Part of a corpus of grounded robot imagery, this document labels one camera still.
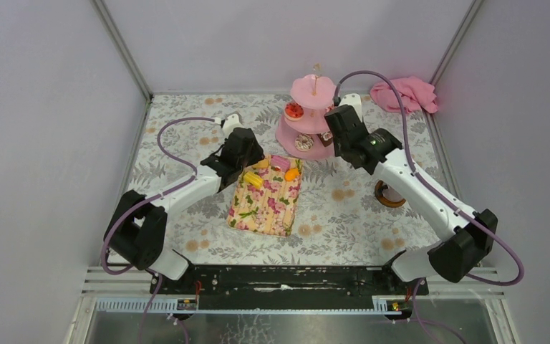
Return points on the pink wafer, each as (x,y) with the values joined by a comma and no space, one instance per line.
(280,163)

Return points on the pink cloth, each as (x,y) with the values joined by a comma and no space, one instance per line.
(414,93)

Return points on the red donut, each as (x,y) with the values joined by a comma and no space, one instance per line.
(293,111)

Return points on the chocolate cake piece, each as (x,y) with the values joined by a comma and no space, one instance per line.
(325,138)

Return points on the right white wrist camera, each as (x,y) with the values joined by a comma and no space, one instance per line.
(354,100)

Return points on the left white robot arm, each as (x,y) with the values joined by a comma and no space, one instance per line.
(138,226)

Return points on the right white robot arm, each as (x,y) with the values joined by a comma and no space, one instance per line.
(461,243)

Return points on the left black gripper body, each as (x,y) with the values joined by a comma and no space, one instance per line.
(230,172)

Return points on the yellow roll cake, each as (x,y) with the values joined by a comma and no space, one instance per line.
(253,179)

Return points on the pink three-tier cake stand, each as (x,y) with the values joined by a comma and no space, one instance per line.
(314,92)

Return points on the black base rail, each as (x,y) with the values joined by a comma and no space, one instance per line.
(287,287)

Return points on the chocolate drizzle donut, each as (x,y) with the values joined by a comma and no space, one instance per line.
(303,142)

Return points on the purple mug black handle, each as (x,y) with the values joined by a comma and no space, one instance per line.
(391,196)

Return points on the brown wooden saucer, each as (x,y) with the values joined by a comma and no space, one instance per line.
(378,195)

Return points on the orange tart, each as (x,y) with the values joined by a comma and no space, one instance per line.
(292,174)

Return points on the tan biscuit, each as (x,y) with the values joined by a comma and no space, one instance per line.
(261,164)

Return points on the floral dessert tray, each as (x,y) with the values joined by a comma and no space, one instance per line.
(269,210)

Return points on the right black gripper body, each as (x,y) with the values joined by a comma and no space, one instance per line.
(339,150)

